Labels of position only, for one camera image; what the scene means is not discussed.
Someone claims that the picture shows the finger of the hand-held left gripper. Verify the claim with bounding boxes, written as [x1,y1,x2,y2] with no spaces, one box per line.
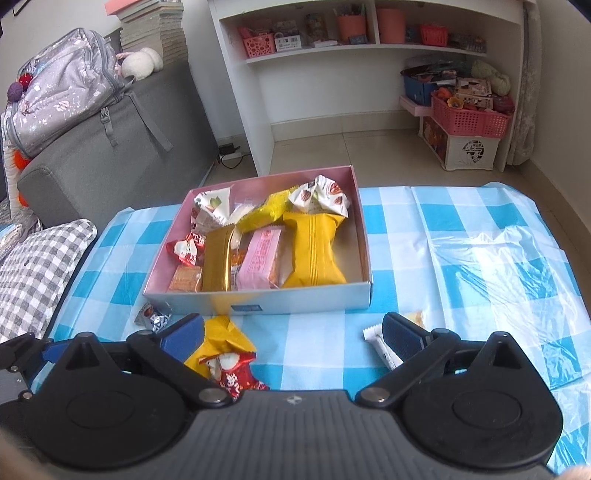
[0,335,64,371]

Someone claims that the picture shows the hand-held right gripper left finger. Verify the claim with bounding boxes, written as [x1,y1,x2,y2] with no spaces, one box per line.
[60,314,234,409]

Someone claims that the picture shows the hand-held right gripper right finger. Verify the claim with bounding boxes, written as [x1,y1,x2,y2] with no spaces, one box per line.
[355,312,529,407]

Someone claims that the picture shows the white cracker packet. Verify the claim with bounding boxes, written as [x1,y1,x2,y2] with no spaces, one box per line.
[362,310,426,371]

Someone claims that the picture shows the small silver candy wrapper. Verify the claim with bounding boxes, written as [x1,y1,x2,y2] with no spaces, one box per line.
[135,302,173,334]

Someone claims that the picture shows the orange cracker packet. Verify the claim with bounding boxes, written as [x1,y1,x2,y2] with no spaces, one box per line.
[167,264,204,293]

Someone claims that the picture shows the red white snack packet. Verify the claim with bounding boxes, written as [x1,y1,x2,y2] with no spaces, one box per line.
[198,352,269,401]
[166,232,206,267]

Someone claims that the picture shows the gold snack packet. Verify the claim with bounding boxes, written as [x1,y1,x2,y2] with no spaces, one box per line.
[202,224,236,292]

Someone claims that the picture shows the pink cardboard box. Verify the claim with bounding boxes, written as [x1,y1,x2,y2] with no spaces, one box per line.
[142,165,374,315]

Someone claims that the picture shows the small orange snack packet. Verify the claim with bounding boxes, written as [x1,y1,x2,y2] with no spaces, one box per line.
[230,248,249,286]

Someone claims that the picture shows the pink snack packet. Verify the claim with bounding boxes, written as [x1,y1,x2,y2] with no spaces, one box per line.
[236,225,287,291]

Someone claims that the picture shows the large yellow snack packet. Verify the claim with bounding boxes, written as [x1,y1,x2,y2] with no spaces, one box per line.
[281,211,348,289]

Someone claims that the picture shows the clear white snack packet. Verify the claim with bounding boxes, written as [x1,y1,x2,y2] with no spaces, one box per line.
[229,200,257,252]

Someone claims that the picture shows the white green print snack packet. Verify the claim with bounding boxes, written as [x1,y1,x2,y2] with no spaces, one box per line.
[191,184,235,232]

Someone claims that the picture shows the yellow green snack packet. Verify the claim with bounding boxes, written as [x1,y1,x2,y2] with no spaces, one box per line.
[235,185,300,234]

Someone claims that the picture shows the white brown print snack packet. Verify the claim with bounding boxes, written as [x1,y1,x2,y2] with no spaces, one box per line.
[288,175,350,217]

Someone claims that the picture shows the black white checkered cloth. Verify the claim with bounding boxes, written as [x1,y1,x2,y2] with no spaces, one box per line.
[0,219,98,343]

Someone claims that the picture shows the clear plastic bag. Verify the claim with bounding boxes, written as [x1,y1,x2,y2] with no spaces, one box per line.
[429,226,579,389]

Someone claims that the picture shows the blue checked tablecloth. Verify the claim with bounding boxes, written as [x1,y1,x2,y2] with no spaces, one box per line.
[46,182,591,476]

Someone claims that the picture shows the grey sofa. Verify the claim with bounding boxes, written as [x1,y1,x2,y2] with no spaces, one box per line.
[16,60,221,232]

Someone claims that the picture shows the white printed storage box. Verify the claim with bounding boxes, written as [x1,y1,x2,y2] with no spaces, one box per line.
[422,115,501,172]

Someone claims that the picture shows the large pink basket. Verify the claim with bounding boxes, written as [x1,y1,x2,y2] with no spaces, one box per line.
[430,90,514,139]

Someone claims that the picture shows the pink tray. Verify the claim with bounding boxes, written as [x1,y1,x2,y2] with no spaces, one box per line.
[399,95,435,117]

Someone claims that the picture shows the blue storage box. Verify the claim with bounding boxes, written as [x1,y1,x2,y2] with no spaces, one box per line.
[402,68,456,107]

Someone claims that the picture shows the printed snack carton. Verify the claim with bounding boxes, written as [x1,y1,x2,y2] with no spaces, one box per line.
[455,78,495,110]

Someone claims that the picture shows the grey patterned backpack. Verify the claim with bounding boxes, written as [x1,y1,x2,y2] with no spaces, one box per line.
[4,28,174,160]

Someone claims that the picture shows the white shelf desk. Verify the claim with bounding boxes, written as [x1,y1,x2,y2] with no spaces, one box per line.
[208,0,528,177]

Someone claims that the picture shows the purple pompom toy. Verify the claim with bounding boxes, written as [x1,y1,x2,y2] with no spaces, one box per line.
[7,74,36,103]

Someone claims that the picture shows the beige curtain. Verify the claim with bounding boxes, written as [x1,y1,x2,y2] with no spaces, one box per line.
[505,0,544,167]

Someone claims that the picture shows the white plush toy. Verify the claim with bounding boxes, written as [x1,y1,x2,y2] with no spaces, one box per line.
[115,47,164,82]

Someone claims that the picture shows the pale green plush toy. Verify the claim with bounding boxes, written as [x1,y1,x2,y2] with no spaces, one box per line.
[471,60,511,94]

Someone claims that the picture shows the small pink perforated basket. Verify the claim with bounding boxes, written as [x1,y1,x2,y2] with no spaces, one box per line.
[243,34,276,59]

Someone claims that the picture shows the small red basket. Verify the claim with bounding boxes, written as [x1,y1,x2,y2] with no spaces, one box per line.
[419,24,449,47]

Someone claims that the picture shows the stack of books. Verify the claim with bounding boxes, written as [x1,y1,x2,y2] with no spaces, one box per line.
[105,0,188,65]

